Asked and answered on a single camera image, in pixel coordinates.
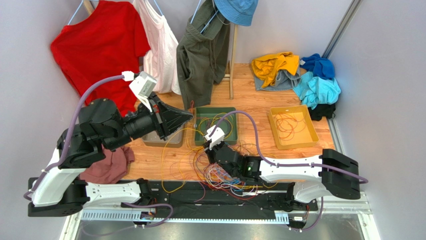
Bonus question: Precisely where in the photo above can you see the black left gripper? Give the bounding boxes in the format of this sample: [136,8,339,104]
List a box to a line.
[104,92,194,152]

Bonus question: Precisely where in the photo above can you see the yellow cable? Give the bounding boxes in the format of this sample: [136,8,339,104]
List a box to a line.
[160,112,280,195]

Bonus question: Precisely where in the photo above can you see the orange cable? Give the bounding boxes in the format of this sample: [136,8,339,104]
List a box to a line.
[275,111,309,142]

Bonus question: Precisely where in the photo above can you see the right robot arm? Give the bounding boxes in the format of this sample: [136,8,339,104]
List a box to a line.
[203,141,367,204]

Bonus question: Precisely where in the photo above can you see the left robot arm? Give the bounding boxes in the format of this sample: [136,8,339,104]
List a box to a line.
[27,95,193,217]

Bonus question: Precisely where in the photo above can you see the tan metal tray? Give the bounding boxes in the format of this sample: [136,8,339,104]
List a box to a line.
[141,130,185,148]

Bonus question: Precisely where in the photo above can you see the green metal tray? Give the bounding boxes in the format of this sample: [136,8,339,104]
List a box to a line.
[194,107,238,146]

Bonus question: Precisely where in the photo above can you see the white pink hanging garment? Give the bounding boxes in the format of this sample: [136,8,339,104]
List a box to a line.
[133,0,181,95]

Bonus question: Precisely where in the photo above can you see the olive green hanging garment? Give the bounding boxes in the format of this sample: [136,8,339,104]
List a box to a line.
[176,0,230,110]

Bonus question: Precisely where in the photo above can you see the wooden clothes rack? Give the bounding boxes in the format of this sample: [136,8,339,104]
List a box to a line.
[74,0,238,100]

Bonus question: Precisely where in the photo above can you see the yellow plastic tray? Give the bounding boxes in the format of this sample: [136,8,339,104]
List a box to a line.
[267,105,319,150]

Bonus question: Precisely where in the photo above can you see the dusty pink crumpled cloth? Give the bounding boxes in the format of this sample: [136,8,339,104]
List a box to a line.
[79,146,135,184]

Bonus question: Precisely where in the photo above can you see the grey crumpled cloth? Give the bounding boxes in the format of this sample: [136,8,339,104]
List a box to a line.
[254,68,301,92]

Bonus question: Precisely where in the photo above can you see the yellow crumpled cloth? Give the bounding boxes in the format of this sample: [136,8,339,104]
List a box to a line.
[251,52,300,88]

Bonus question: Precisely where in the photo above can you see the red t-shirt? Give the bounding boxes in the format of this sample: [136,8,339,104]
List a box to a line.
[50,0,151,96]

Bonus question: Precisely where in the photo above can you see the cyan crumpled cloth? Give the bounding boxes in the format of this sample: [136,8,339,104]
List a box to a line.
[293,71,341,109]

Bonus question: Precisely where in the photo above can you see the black crumpled cloth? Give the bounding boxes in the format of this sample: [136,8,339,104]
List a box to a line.
[308,103,336,121]

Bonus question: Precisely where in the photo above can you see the blue bucket hat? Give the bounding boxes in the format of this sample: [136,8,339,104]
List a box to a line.
[213,0,259,27]

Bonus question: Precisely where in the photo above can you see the dark blue crumpled cloth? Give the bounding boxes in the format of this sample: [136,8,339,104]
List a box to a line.
[299,53,336,80]

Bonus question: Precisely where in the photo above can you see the aluminium corner profile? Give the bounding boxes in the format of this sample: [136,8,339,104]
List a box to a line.
[322,0,363,59]

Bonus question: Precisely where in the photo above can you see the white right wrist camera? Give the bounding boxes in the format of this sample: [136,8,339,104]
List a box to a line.
[203,125,225,150]

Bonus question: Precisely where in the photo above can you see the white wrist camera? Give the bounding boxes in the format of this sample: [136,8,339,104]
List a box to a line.
[121,71,157,113]
[203,125,225,150]

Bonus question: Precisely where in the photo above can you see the white cable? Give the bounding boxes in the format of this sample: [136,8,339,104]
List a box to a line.
[202,163,267,197]

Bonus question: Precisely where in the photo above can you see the blue cable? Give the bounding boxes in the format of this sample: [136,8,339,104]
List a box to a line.
[216,166,257,197]

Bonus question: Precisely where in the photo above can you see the grey coiled cable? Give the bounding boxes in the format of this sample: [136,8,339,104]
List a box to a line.
[204,115,233,138]

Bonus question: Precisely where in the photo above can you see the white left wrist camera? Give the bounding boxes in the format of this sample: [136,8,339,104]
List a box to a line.
[121,71,157,113]

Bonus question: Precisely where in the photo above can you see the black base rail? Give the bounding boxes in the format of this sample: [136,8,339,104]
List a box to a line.
[120,178,319,221]

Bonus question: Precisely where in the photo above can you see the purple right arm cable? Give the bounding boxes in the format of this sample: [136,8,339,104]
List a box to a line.
[207,110,370,233]

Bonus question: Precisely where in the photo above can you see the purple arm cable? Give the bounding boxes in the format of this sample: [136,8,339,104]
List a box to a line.
[207,110,370,233]
[23,74,126,201]

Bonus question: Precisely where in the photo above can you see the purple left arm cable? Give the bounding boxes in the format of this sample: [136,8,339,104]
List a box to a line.
[23,74,126,201]

